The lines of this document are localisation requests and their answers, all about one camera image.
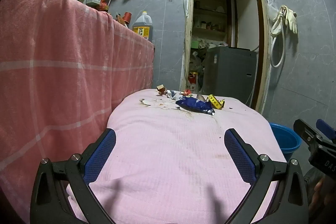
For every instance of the red orange hanging bag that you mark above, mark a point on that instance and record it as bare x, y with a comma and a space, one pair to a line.
103, 2

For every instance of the red cup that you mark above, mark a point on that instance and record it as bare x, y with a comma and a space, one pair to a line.
127, 18

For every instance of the yellow wrapper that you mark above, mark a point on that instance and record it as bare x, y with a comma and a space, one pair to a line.
214, 101

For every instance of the red brown carton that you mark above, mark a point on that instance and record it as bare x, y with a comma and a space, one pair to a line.
161, 89

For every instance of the wooden door frame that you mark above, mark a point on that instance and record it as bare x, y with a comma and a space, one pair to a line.
263, 29

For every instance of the red white sack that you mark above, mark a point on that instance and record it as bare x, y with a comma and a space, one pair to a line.
193, 82

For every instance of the salmon checked towel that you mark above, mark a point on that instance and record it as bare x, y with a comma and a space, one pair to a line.
65, 56

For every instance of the green box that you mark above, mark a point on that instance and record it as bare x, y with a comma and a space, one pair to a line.
195, 44

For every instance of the white blue wrapper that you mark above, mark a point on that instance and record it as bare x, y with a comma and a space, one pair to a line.
172, 95

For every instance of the pink floral blanket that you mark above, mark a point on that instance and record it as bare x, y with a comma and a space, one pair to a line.
170, 148

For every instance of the person's right hand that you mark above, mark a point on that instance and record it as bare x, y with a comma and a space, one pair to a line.
319, 195

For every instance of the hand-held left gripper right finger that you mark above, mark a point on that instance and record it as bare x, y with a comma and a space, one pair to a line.
239, 155

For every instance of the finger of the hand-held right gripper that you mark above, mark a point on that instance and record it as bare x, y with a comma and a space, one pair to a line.
326, 129
304, 130

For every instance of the blue plastic basin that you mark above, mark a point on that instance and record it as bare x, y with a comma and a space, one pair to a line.
286, 140

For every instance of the orange packet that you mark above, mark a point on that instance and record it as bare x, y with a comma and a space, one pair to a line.
122, 19

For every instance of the red gold snack packet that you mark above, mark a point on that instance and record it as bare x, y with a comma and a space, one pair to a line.
187, 92

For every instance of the grey washing machine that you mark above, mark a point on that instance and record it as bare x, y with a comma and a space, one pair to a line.
228, 74

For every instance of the blue snack bag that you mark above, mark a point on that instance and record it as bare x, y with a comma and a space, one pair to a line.
194, 104

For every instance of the wooden shelf unit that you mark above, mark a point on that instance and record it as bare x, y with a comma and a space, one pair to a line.
210, 14

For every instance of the cream rubber glove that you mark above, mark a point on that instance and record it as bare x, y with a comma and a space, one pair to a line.
291, 20
276, 26

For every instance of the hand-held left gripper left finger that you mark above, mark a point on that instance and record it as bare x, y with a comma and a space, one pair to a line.
101, 153

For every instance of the large cooking oil bottle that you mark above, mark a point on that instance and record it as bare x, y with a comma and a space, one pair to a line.
143, 27

